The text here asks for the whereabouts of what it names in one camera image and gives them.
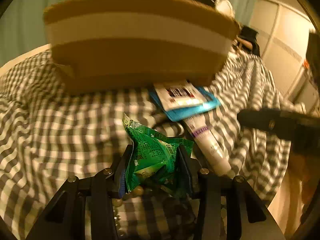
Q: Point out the white wardrobe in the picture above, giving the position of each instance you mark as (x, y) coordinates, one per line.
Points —
(282, 55)

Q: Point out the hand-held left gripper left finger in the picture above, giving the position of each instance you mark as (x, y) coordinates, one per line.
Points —
(121, 183)

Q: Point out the black hat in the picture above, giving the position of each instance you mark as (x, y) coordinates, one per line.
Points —
(251, 38)

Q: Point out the green snack packet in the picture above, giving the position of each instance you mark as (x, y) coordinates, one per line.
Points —
(155, 150)

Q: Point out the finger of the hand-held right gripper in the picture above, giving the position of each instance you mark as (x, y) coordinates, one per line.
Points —
(270, 123)

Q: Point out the blue flat packet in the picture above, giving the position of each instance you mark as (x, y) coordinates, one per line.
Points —
(200, 110)

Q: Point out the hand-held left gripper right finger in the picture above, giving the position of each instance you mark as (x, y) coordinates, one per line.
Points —
(187, 177)

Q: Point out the white sachet with label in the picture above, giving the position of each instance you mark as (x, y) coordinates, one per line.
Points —
(178, 92)

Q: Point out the brown cardboard box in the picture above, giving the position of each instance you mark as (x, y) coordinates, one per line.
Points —
(140, 47)

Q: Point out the green curtain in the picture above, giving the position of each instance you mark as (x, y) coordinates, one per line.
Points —
(32, 12)
(241, 0)

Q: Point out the grey white checked blanket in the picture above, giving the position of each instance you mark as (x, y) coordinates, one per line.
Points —
(62, 130)

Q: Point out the white tube with purple band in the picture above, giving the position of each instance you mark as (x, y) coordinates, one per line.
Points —
(208, 145)

